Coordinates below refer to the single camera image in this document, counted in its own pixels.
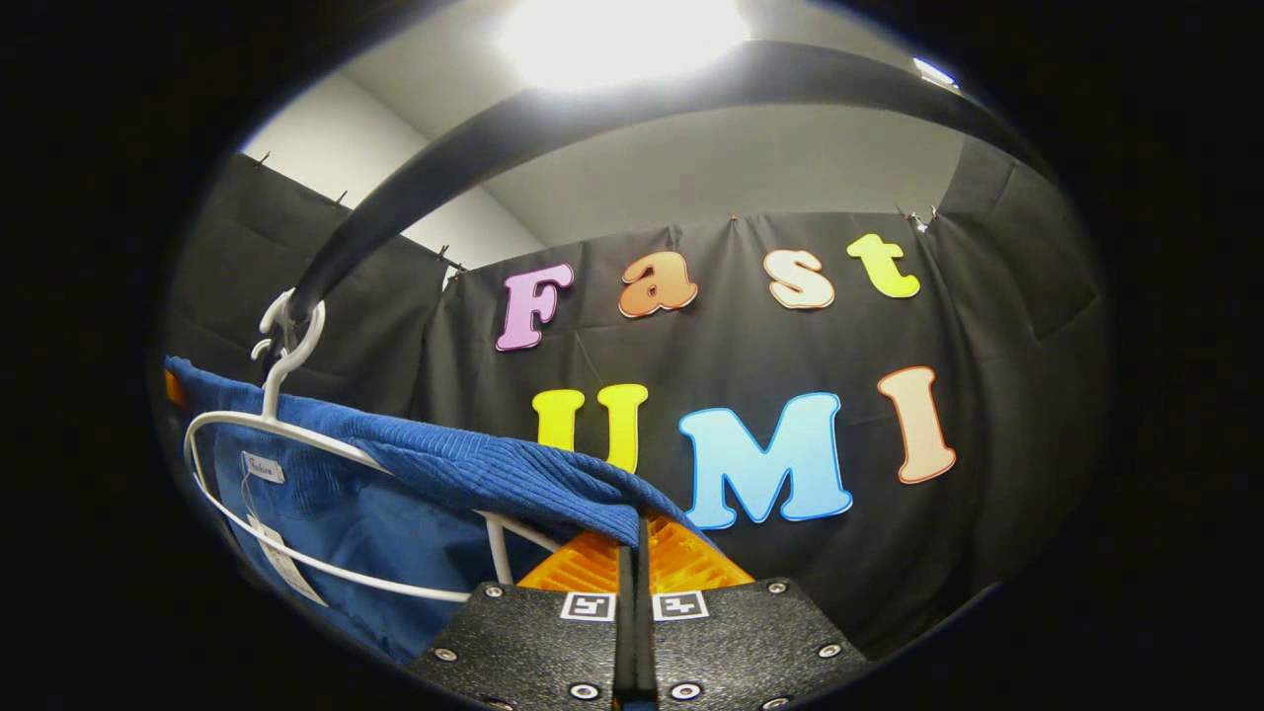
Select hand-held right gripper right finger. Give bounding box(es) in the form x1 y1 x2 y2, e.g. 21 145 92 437
637 513 870 711

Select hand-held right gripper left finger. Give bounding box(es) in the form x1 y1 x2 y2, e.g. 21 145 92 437
410 528 633 711

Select blue corduroy jacket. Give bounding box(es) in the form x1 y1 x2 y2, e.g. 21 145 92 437
163 355 707 665

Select black clothes rack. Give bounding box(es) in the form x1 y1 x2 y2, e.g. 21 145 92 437
286 39 1058 322

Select black backdrop cloth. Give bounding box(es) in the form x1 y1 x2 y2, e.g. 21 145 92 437
163 138 1112 658

